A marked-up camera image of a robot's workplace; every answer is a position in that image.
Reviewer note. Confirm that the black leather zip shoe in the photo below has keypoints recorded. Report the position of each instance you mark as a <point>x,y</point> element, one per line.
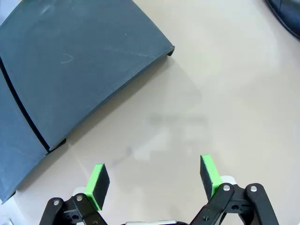
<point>288,14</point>

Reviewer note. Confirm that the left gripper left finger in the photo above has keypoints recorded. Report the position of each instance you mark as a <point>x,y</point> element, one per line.
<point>98,185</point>

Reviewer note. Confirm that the black shoe stand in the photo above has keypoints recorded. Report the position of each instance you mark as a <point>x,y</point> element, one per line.
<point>70,70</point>

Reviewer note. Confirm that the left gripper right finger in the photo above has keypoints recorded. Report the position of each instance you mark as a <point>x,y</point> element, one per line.
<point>211,173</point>

